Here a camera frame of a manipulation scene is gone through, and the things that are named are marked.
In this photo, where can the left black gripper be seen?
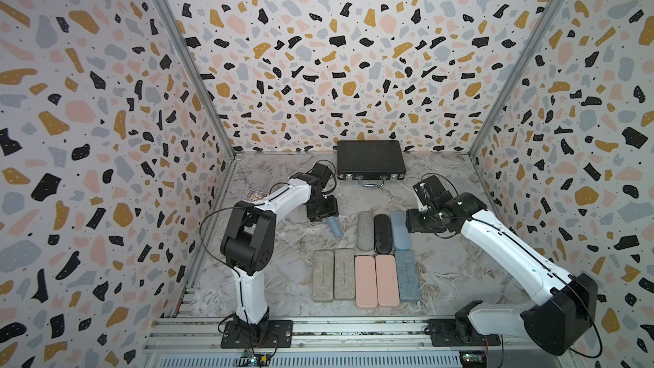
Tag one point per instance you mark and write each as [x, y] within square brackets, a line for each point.
[332, 210]

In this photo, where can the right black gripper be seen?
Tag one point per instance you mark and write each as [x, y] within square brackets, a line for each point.
[410, 221]

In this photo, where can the blue case with pink glasses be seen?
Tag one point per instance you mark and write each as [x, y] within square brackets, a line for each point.
[400, 233]

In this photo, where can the black case beige lining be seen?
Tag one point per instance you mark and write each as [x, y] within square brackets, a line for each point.
[383, 237]

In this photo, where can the beige case with brown glasses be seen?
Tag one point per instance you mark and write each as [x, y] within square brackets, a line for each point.
[365, 231]

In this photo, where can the mint green glasses case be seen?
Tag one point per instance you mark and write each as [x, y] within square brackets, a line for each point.
[344, 275]

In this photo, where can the grey case mint lining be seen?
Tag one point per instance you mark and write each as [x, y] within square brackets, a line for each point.
[406, 266]

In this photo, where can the pink glasses case grey lining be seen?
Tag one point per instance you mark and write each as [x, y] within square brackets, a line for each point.
[365, 282]

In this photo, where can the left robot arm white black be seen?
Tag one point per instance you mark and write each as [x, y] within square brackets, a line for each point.
[248, 243]

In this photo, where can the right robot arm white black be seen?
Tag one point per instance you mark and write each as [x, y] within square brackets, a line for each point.
[561, 308]

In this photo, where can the playing card box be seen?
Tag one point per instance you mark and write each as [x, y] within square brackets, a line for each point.
[255, 196]

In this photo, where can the black ribbed briefcase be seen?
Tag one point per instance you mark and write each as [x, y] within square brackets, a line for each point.
[370, 161]

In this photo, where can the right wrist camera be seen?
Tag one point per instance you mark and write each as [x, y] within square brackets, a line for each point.
[431, 193]

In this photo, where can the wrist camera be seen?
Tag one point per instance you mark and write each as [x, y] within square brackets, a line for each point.
[325, 171]
[431, 193]

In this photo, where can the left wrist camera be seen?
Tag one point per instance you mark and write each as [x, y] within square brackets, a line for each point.
[325, 171]

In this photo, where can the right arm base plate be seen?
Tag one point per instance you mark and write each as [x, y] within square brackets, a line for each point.
[454, 332]

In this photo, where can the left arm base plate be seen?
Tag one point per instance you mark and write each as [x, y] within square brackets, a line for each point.
[269, 334]

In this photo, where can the aluminium front rail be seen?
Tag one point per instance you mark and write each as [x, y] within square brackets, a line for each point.
[337, 342]

